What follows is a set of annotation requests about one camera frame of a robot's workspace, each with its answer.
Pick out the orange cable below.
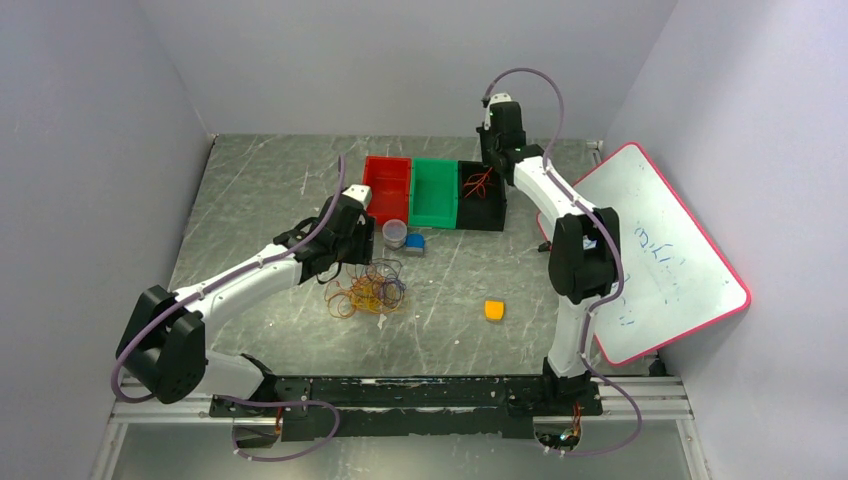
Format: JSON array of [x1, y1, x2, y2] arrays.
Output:
[[462, 166, 497, 201]]

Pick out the yellow orange cables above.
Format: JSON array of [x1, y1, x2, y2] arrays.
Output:
[[323, 274, 407, 321]]

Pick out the purple dark cables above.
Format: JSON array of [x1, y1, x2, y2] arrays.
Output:
[[364, 258, 409, 306]]

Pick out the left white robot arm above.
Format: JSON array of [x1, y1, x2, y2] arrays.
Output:
[[116, 195, 376, 416]]

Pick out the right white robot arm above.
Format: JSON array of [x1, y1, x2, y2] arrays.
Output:
[[477, 93, 621, 414]]

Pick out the clear plastic cup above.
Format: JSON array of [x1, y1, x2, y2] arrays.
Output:
[[381, 219, 408, 250]]

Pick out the blue block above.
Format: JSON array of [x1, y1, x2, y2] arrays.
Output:
[[403, 233, 426, 255]]

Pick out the black plastic bin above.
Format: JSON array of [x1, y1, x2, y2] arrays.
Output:
[[456, 161, 507, 232]]

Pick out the red plastic bin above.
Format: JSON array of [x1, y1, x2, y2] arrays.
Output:
[[362, 156, 412, 225]]

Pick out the green plastic bin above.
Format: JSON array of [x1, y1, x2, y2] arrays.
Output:
[[408, 158, 459, 229]]

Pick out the orange yellow block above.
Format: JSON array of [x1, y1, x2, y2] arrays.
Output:
[[483, 299, 506, 322]]

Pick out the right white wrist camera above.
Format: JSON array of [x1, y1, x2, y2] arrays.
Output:
[[486, 92, 512, 108]]

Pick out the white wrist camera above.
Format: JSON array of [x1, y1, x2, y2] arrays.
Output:
[[342, 184, 372, 208], [486, 92, 512, 108]]

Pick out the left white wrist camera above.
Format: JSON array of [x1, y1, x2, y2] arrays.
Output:
[[342, 184, 372, 208]]

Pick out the right purple cable hose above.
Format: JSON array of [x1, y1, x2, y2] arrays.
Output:
[[482, 67, 644, 460]]

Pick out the purple cable hose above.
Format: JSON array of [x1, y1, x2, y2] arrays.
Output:
[[109, 154, 348, 463], [482, 67, 644, 460]]

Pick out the left purple cable hose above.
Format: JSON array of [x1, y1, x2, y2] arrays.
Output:
[[109, 154, 348, 463]]

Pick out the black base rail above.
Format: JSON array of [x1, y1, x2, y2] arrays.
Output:
[[209, 373, 603, 441]]

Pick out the white board with pink frame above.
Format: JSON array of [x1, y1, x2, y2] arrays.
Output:
[[514, 143, 751, 365]]

